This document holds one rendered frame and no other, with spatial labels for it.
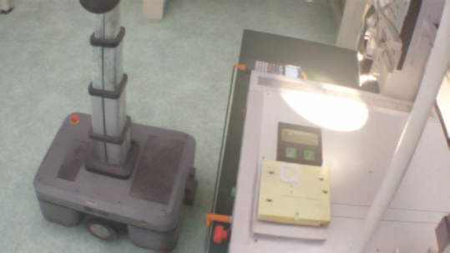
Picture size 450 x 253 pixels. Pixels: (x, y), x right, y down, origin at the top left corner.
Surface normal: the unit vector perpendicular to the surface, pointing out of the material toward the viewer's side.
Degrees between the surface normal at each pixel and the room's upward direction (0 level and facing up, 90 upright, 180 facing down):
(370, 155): 0
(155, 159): 0
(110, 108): 90
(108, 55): 90
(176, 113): 0
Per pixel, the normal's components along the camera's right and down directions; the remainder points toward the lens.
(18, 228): 0.12, -0.75
